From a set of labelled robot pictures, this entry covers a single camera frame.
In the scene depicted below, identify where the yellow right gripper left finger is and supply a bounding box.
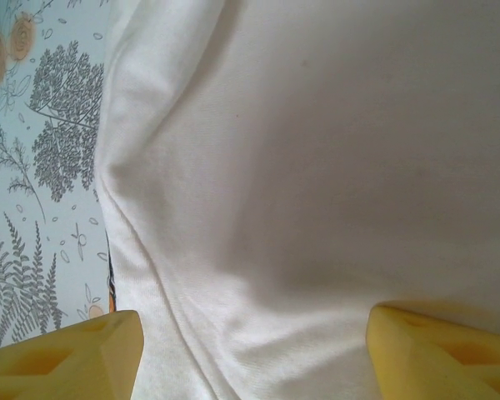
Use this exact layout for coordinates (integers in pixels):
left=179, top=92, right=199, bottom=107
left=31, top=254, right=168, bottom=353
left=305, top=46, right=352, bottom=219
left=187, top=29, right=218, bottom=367
left=0, top=309, right=146, bottom=400

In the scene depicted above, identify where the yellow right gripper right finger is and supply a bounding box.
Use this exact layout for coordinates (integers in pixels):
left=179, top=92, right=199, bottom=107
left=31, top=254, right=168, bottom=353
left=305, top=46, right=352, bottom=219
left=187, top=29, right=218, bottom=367
left=366, top=301, right=500, bottom=400

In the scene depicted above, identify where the white daisy print t-shirt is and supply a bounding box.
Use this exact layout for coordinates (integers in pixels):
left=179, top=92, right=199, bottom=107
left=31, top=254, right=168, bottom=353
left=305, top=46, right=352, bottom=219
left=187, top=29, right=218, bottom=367
left=93, top=0, right=500, bottom=400

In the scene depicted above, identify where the floral tablecloth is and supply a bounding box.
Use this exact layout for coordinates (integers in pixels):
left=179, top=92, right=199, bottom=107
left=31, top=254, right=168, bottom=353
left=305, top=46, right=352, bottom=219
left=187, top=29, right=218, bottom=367
left=0, top=0, right=114, bottom=349

